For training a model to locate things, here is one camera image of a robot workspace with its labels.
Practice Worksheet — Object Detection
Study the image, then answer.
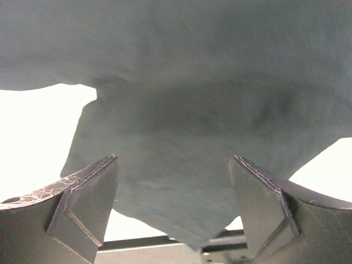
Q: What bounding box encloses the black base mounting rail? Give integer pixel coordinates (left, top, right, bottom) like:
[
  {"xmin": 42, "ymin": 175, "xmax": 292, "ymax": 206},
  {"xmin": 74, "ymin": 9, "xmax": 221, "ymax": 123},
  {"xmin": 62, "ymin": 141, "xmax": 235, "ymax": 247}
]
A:
[{"xmin": 95, "ymin": 230, "xmax": 253, "ymax": 264}]

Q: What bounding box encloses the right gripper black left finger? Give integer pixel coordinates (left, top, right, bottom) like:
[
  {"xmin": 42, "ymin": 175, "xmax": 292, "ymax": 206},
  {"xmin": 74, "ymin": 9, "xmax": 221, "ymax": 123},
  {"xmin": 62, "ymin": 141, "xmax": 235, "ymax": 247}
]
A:
[{"xmin": 1, "ymin": 155, "xmax": 119, "ymax": 263}]

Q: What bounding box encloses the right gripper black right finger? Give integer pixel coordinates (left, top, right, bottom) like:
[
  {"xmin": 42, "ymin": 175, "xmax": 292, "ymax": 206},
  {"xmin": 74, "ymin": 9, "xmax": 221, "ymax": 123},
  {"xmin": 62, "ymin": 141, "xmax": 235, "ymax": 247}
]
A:
[{"xmin": 229, "ymin": 156, "xmax": 351, "ymax": 263}]

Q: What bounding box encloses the black t-shirt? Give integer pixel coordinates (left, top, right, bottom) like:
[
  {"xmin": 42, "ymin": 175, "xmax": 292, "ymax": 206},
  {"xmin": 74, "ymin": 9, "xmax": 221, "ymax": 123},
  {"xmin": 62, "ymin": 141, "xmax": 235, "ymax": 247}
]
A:
[{"xmin": 1, "ymin": 1, "xmax": 351, "ymax": 250}]

